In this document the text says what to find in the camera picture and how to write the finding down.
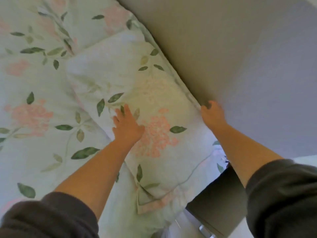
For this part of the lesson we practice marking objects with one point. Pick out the person's left hand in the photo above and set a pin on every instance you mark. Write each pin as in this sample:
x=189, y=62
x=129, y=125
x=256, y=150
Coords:
x=127, y=131

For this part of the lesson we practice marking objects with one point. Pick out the person's right hand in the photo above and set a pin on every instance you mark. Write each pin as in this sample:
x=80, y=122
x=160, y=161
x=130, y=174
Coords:
x=214, y=116

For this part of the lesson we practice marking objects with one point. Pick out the grey headboard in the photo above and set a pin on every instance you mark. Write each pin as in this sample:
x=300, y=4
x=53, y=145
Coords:
x=247, y=59

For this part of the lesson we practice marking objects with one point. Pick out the floral leaf print bed sheet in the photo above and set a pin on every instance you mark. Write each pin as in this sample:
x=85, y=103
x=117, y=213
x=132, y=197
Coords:
x=37, y=158

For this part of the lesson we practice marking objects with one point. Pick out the person's left forearm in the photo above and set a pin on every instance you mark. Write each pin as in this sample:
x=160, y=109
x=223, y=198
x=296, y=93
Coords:
x=94, y=175

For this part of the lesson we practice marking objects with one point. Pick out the person's right forearm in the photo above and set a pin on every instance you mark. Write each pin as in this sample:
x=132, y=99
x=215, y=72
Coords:
x=245, y=156

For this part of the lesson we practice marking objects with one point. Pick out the grey nightstand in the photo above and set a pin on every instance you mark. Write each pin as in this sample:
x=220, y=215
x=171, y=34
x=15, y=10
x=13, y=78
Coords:
x=218, y=195

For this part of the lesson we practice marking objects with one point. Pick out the dark grey right sleeve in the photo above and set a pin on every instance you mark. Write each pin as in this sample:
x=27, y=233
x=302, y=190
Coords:
x=284, y=200

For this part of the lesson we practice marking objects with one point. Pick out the dark grey sleeve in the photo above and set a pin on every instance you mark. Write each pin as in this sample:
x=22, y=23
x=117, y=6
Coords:
x=49, y=215
x=284, y=200

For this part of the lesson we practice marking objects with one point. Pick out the dark grey left sleeve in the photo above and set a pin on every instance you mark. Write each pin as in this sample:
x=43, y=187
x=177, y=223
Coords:
x=49, y=215

